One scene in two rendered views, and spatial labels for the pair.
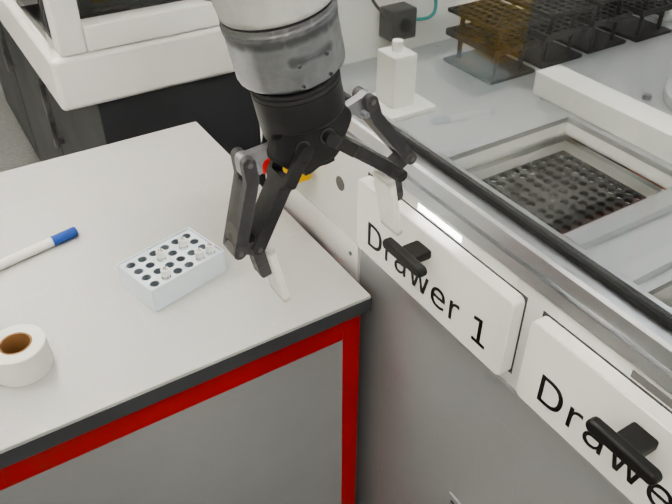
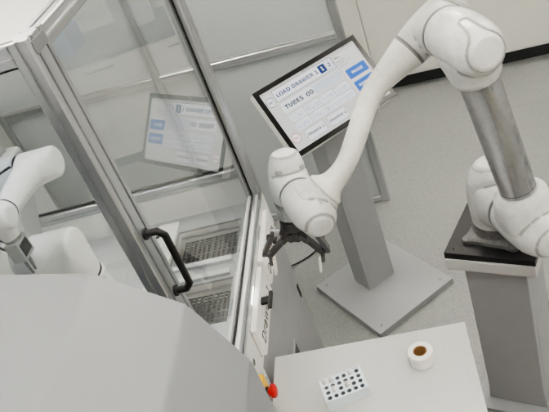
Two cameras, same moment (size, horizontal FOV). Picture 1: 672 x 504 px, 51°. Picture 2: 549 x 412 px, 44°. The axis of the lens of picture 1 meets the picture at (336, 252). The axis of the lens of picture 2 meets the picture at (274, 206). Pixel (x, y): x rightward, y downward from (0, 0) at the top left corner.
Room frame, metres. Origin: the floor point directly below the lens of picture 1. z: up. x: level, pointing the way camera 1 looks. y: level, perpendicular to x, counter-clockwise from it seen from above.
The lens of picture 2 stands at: (1.66, 1.17, 2.26)
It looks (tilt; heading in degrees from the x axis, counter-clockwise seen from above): 33 degrees down; 227
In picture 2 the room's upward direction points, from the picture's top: 22 degrees counter-clockwise
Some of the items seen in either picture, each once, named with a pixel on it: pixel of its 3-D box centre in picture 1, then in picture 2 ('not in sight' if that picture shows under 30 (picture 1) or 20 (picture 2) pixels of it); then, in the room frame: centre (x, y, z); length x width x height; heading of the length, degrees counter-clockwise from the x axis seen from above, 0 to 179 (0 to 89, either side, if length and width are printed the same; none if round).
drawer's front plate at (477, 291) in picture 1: (428, 267); (261, 309); (0.66, -0.11, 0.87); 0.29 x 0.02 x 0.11; 32
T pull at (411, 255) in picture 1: (412, 253); (266, 300); (0.65, -0.09, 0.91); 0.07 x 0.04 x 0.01; 32
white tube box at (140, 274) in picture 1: (172, 267); (344, 387); (0.78, 0.23, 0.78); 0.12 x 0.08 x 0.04; 136
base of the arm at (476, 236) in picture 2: not in sight; (499, 220); (0.03, 0.41, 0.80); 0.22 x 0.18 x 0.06; 0
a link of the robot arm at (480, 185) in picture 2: not in sight; (494, 190); (0.05, 0.42, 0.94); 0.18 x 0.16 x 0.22; 51
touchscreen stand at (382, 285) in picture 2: not in sight; (357, 204); (-0.28, -0.38, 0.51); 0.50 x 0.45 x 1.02; 68
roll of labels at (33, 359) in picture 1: (19, 355); (421, 356); (0.61, 0.39, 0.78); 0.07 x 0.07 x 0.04
